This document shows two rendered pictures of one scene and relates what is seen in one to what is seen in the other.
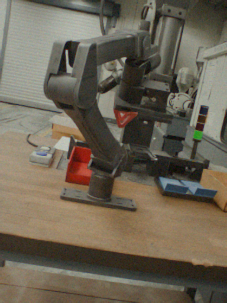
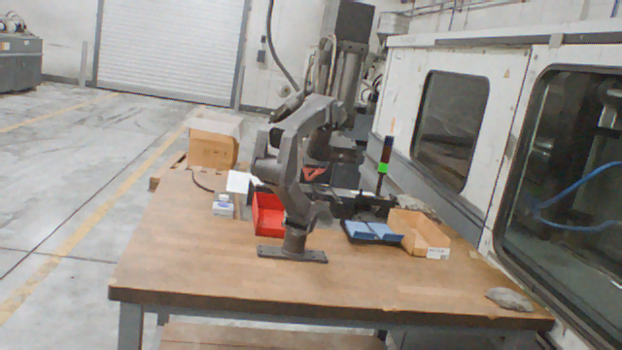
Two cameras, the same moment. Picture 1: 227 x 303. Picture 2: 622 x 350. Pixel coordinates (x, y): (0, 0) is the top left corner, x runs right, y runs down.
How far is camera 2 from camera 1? 0.48 m
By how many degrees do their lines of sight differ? 6
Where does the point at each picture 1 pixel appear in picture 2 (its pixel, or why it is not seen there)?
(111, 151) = (305, 211)
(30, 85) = (143, 63)
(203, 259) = (392, 305)
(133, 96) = (322, 155)
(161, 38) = (343, 75)
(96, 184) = (291, 241)
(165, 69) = (348, 107)
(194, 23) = not seen: outside the picture
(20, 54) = (126, 17)
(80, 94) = (286, 177)
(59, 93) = (265, 175)
